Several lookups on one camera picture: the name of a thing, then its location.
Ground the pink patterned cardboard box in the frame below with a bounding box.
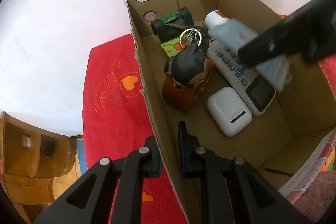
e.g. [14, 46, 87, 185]
[123, 0, 336, 224]

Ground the orange cartoon figure toy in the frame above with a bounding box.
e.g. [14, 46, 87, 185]
[162, 44, 214, 112]

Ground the wooden cabinet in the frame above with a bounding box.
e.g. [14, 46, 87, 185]
[0, 110, 84, 224]

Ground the black tool with green vial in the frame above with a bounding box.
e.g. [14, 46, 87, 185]
[151, 7, 195, 43]

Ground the green case with orange slot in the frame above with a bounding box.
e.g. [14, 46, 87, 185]
[161, 38, 184, 58]

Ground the red printed bird blanket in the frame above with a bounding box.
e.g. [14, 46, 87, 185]
[83, 34, 336, 224]

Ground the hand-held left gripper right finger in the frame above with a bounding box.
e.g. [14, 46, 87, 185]
[178, 121, 309, 224]

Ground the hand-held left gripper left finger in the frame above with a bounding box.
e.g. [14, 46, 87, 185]
[34, 135, 162, 224]

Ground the black key with rings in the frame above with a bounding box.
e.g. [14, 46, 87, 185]
[164, 22, 210, 52]

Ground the white earbuds case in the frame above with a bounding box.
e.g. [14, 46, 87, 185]
[206, 87, 253, 137]

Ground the white remote control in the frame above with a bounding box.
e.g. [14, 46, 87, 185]
[205, 35, 277, 117]

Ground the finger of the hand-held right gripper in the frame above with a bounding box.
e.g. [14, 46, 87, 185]
[238, 0, 336, 68]

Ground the white plastic bottle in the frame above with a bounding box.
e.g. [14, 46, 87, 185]
[204, 10, 230, 29]

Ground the light blue photo card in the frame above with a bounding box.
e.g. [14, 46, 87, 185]
[209, 19, 292, 92]

